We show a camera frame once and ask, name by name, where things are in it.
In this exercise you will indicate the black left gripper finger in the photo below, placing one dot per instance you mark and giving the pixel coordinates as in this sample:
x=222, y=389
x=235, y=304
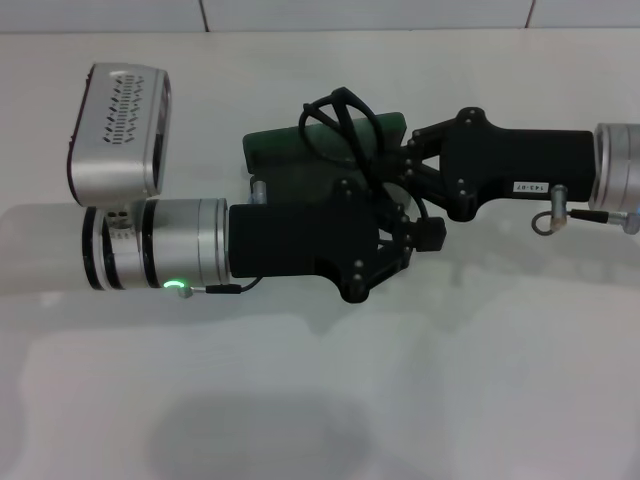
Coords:
x=387, y=265
x=427, y=235

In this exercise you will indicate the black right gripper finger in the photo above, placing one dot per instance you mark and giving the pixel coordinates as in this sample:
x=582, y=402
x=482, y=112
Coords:
x=425, y=182
x=427, y=142

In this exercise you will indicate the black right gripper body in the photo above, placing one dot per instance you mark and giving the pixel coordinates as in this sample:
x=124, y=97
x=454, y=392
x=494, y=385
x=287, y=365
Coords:
x=525, y=160

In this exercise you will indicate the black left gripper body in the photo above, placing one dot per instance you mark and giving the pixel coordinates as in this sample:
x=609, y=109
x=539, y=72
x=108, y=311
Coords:
x=295, y=240

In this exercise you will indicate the black round-frame glasses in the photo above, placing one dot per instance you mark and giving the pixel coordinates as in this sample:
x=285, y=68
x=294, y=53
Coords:
x=342, y=94

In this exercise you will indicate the green glasses case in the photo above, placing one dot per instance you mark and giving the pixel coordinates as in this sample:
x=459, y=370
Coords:
x=275, y=142

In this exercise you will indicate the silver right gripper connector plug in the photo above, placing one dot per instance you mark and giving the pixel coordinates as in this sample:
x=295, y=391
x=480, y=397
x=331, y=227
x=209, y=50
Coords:
x=559, y=200

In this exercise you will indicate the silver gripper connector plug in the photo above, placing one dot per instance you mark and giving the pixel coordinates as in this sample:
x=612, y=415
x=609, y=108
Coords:
x=260, y=192
x=559, y=200

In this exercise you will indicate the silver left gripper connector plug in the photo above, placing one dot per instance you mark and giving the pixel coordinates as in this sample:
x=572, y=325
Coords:
x=260, y=192

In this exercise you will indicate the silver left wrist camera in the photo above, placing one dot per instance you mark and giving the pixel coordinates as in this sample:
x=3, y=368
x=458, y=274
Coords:
x=115, y=170

